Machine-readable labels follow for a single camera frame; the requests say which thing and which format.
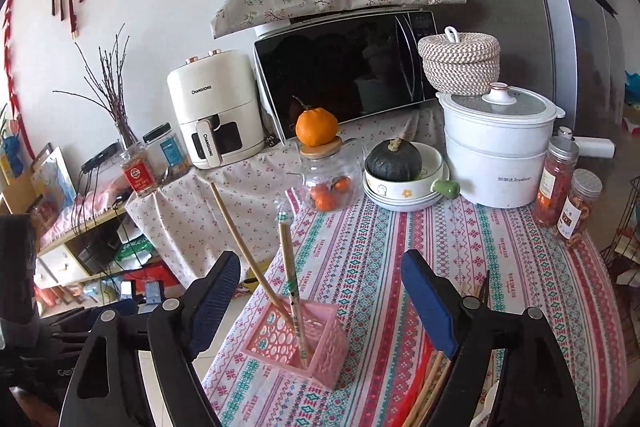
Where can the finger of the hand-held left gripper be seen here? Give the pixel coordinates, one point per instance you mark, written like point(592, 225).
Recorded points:
point(75, 319)

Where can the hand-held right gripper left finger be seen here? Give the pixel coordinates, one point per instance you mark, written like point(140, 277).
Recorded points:
point(215, 297)

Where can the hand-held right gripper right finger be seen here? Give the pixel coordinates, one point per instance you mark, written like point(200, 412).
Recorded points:
point(430, 307)

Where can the pink plastic utensil holder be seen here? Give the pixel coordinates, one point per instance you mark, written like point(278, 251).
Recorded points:
point(320, 347)

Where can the low wooden cabinet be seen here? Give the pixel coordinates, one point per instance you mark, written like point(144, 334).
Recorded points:
point(65, 267)

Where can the small wooden shelf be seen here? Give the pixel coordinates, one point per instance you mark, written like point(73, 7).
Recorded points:
point(17, 194)

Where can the patterned striped tablecloth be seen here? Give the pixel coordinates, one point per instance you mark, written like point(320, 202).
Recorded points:
point(380, 267)

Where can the pink cloth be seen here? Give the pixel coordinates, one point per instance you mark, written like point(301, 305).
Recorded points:
point(75, 217)

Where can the paper-wrapped chopsticks pair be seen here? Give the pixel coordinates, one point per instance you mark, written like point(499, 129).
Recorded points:
point(289, 267)

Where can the small floral print cloth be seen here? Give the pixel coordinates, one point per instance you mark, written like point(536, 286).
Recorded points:
point(190, 217)

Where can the framed painting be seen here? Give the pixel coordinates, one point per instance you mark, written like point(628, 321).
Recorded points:
point(55, 182)

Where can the green plastic bag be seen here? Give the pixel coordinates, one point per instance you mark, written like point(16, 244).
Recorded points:
point(132, 253)

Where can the blue toy figure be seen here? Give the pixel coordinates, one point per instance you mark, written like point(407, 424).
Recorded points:
point(11, 157)

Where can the white plate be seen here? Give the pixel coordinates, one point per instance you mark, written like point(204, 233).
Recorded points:
point(400, 207)

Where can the white spoon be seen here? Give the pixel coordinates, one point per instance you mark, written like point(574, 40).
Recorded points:
point(486, 407)

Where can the black power strip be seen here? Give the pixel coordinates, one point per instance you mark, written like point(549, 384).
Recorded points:
point(100, 157)

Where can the red label plastic jar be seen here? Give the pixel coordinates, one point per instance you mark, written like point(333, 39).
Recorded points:
point(137, 177)

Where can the small tangerine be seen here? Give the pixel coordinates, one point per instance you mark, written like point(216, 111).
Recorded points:
point(324, 198)
point(344, 184)

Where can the blue label plastic jar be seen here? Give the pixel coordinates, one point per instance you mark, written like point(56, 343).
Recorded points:
point(170, 154)

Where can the dark green pumpkin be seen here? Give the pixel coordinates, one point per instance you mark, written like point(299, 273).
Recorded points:
point(392, 162)

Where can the white electric pot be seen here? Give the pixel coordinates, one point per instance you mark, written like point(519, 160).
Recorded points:
point(490, 157)

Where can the glass vase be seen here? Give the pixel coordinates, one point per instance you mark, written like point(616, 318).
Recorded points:
point(127, 137)

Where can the glass jar with bamboo lid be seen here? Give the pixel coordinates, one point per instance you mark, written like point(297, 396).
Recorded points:
point(320, 172)

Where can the jar of red dried fruit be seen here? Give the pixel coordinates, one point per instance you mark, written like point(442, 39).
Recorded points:
point(550, 187)

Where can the jar of dried fruit rings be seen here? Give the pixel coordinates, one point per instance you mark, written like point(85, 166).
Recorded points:
point(575, 212)

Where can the dry branches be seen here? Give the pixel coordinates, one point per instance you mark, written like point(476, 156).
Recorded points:
point(120, 112)

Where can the tangerine with stem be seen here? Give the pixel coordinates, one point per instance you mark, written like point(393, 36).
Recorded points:
point(316, 127)

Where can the white air fryer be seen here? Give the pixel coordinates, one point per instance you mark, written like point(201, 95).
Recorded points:
point(210, 92)

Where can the glass pot lid white knob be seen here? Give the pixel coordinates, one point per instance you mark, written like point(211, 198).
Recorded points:
point(520, 104)

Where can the white handheld appliance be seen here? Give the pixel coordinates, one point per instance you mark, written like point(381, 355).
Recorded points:
point(595, 148)

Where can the black microwave oven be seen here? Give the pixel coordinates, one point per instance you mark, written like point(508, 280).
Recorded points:
point(340, 72)

